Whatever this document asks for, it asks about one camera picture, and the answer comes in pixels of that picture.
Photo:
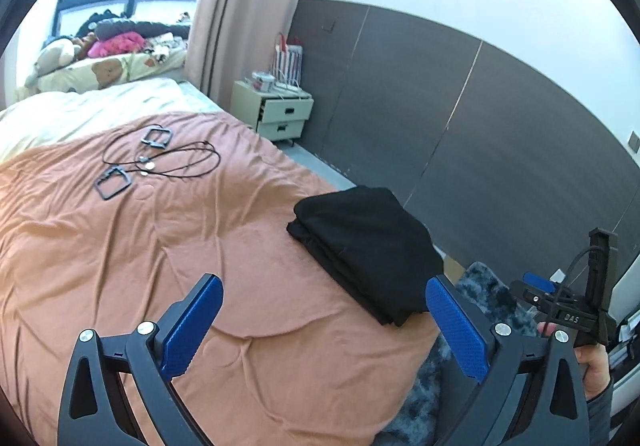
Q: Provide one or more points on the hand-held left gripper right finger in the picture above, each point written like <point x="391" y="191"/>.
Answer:
<point x="457" y="326"/>

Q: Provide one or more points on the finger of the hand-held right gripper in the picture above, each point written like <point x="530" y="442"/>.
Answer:
<point x="525" y="293"/>
<point x="539" y="282"/>

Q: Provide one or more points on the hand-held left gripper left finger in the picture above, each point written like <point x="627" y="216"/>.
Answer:
<point x="192" y="326"/>

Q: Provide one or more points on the black pants patterned lining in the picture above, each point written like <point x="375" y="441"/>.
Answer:
<point x="370" y="221"/>

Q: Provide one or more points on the person's right forearm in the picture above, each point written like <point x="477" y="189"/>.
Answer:
<point x="600" y="418"/>

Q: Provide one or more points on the person's right hand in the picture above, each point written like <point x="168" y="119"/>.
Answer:
<point x="595" y="371"/>

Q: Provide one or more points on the grey fluffy rug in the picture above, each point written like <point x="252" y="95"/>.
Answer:
<point x="480" y="286"/>

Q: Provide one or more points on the small white round device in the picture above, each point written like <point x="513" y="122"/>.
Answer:
<point x="146" y="164"/>

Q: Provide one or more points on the cream nightstand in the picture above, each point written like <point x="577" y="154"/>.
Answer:
<point x="280" y="114"/>

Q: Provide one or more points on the cream bed sheet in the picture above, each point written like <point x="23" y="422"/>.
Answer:
<point x="100" y="111"/>

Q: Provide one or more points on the small clear container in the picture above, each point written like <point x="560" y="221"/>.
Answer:
<point x="262" y="82"/>

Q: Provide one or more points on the striped paper bag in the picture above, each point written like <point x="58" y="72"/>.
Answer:
<point x="290" y="64"/>

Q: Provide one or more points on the pink garment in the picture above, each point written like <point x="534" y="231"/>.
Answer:
<point x="117" y="45"/>

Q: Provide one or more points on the dark clothes pile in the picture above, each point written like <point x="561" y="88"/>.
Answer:
<point x="150" y="29"/>

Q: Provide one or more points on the beige plush toy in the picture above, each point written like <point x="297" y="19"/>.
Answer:
<point x="55" y="54"/>

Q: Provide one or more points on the beige curtain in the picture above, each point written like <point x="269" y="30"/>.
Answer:
<point x="240" y="16"/>

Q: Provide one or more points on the grey wall socket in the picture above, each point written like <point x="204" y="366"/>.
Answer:
<point x="634" y="140"/>

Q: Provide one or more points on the black rectangular frame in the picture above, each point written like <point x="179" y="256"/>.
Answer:
<point x="147" y="133"/>
<point x="99" y="188"/>

